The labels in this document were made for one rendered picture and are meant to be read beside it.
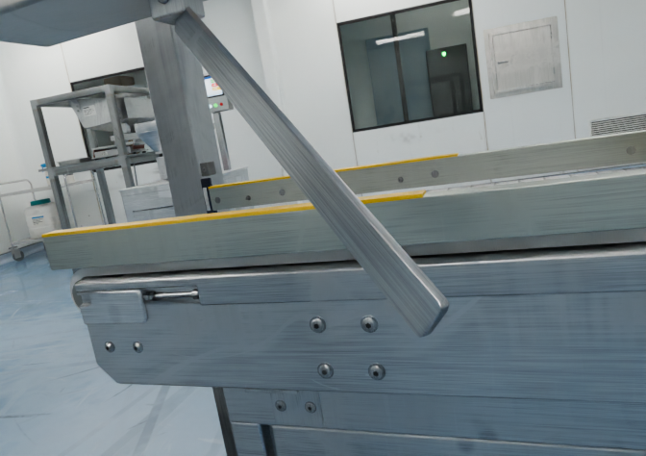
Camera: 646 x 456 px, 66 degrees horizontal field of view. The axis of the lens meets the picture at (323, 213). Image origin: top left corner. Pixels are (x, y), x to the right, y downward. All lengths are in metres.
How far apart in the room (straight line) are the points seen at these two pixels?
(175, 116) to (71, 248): 0.32
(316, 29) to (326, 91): 0.66
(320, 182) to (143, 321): 0.25
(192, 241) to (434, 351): 0.20
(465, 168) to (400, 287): 0.38
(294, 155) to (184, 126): 0.47
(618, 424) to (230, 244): 0.31
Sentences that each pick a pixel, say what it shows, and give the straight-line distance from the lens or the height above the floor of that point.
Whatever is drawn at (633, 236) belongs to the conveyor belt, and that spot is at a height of 0.81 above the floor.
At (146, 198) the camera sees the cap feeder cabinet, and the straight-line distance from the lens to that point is 3.12.
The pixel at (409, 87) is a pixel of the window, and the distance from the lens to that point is 5.46.
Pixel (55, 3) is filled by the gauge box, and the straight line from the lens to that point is 0.44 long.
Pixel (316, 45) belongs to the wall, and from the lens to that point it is 5.62.
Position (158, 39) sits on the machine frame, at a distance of 0.76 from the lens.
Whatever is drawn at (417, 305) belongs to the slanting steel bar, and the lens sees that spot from 0.22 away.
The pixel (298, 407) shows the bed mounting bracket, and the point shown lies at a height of 0.67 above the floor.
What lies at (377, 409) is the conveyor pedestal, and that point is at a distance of 0.45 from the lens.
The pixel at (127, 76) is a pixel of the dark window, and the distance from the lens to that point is 6.49.
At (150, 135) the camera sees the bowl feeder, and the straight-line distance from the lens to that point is 3.24.
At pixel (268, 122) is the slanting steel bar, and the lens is 0.30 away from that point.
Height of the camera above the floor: 0.90
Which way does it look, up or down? 9 degrees down
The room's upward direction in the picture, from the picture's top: 9 degrees counter-clockwise
